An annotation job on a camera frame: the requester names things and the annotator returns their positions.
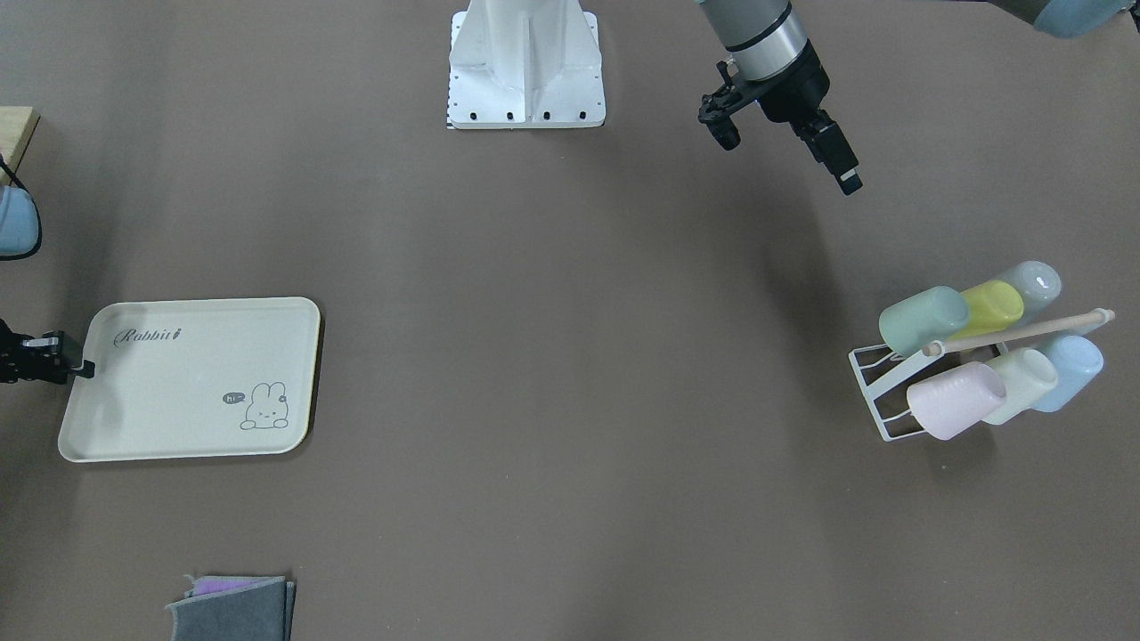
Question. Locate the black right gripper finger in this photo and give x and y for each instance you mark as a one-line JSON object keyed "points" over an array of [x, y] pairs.
{"points": [[86, 370]]}

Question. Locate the cream rabbit tray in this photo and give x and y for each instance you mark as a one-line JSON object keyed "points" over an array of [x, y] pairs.
{"points": [[194, 378]]}

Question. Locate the yellow cup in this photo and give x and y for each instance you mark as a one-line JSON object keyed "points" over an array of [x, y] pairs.
{"points": [[993, 306]]}

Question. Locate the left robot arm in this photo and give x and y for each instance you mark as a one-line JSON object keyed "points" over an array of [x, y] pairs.
{"points": [[771, 62]]}

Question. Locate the grey cup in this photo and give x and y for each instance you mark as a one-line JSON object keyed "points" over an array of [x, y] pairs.
{"points": [[1039, 284]]}

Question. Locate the bamboo cutting board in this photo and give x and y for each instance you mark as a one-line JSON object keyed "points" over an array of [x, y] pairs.
{"points": [[17, 127]]}

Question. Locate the green cup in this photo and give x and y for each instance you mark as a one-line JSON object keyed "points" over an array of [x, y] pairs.
{"points": [[933, 315]]}

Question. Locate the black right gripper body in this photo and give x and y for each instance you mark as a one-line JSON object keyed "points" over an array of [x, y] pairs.
{"points": [[20, 359]]}

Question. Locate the purple folded cloth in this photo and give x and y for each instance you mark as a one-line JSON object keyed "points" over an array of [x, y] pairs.
{"points": [[212, 584]]}

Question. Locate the grey folded cloth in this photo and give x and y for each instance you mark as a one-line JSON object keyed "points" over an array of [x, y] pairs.
{"points": [[262, 612]]}

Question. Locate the cream white cup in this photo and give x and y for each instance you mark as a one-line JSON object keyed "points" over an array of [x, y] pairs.
{"points": [[1028, 376]]}

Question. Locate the white wire cup rack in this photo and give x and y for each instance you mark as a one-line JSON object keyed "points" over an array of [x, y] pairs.
{"points": [[883, 376]]}

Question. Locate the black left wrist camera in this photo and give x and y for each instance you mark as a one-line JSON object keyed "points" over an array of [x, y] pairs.
{"points": [[716, 109]]}

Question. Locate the pink cup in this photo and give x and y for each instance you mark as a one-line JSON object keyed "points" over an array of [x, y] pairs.
{"points": [[948, 403]]}

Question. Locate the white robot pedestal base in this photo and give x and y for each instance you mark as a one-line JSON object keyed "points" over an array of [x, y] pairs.
{"points": [[525, 65]]}

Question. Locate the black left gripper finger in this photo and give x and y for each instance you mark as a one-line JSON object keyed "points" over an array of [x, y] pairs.
{"points": [[829, 146]]}

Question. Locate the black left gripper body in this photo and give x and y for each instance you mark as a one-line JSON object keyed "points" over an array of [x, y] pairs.
{"points": [[795, 91]]}

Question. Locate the blue cup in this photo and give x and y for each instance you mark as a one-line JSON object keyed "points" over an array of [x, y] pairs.
{"points": [[1078, 362]]}

